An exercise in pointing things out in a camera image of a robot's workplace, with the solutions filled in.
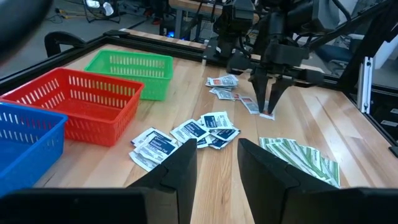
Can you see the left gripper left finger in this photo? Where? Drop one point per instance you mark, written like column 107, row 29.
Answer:
column 174, row 199

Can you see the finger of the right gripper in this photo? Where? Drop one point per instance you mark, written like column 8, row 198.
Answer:
column 259, row 84
column 280, row 90

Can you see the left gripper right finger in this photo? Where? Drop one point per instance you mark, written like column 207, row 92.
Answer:
column 273, row 199

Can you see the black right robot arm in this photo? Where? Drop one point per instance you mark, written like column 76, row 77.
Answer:
column 276, row 25

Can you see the blue-print alcohol pad packet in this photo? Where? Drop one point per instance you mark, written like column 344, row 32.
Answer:
column 216, row 120
column 189, row 130
column 157, row 148
column 147, row 133
column 217, row 143
column 141, row 161
column 226, row 133

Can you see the red plastic basket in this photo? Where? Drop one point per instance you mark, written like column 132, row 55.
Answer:
column 102, row 130

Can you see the green plastic basket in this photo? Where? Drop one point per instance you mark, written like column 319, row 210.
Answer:
column 155, row 90

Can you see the blue plastic basket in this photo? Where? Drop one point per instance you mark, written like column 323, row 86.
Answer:
column 31, row 155

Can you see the black arched table clamp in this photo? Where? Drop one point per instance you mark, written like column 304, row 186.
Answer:
column 62, row 35

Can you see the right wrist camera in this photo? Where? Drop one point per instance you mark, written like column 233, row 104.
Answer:
column 286, row 56

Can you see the silver aluminium post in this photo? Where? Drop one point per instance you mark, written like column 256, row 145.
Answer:
column 364, row 84

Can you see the black aluminium rig frame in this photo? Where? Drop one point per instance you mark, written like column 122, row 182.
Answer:
column 155, row 46

